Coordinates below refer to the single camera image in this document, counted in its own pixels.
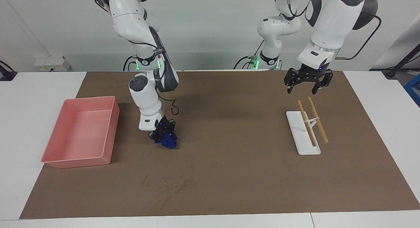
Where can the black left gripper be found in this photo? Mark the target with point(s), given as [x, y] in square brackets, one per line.
[310, 73]

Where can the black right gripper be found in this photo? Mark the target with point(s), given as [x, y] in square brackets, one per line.
[166, 127]

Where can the blue towel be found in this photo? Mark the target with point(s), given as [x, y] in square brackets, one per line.
[170, 142]

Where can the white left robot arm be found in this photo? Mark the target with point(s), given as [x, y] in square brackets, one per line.
[331, 21]

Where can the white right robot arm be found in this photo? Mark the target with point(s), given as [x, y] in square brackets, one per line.
[131, 21]

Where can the wooden rod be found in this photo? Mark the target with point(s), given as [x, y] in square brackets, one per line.
[320, 128]
[310, 134]

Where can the white rack base tray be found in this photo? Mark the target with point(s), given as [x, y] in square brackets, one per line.
[303, 142]

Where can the brown table mat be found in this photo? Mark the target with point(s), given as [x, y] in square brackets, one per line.
[229, 162]

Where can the pink plastic bin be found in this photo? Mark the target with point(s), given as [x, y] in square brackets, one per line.
[82, 136]

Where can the black stand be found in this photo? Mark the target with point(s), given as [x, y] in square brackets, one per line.
[398, 65]

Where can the blue frame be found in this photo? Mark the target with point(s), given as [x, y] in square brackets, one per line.
[414, 88]

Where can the white wall outlet box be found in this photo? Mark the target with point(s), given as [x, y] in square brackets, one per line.
[52, 64]

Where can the black clamp mount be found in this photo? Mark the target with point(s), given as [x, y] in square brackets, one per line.
[6, 73]

